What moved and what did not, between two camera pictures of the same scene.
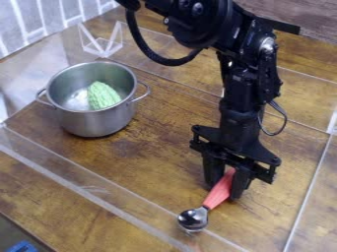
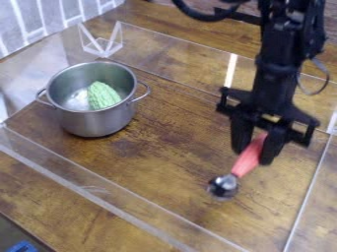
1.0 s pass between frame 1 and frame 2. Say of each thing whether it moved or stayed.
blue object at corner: stayed
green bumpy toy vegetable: stayed
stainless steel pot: stayed
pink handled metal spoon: moved
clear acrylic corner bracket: stayed
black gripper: moved
